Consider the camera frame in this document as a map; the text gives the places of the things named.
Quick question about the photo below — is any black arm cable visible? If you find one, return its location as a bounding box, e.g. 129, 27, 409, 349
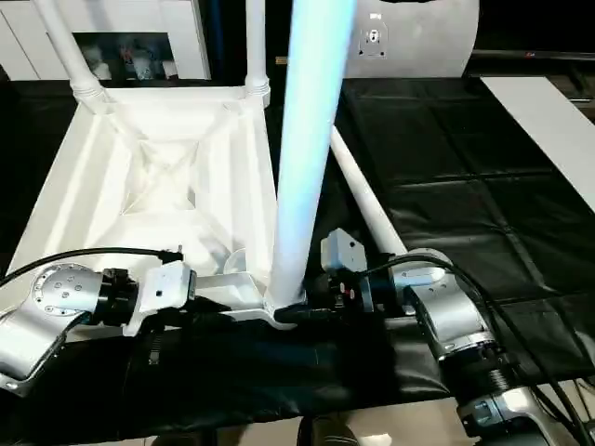
364, 255, 594, 446
0, 247, 185, 287

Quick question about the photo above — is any white glass-door cabinet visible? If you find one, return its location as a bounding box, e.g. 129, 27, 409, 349
0, 0, 213, 83

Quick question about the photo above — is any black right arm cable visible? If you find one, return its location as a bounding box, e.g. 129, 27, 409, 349
364, 255, 594, 446

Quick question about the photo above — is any black bar with red mark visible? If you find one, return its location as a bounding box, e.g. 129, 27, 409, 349
471, 49, 595, 60

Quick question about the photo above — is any white plastic table top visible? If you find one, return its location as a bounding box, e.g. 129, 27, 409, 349
7, 83, 308, 332

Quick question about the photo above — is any dark right robot foot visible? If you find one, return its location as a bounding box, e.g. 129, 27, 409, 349
297, 414, 368, 446

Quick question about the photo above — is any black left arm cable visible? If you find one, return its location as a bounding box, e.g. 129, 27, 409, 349
0, 247, 185, 287

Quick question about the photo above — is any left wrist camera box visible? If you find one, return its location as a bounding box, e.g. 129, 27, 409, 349
123, 259, 199, 338

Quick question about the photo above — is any white plastic table leg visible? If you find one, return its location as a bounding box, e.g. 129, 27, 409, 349
244, 0, 271, 108
35, 0, 113, 115
328, 128, 411, 257
265, 0, 360, 310

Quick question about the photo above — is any black work mat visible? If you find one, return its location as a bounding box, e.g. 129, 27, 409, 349
0, 73, 595, 440

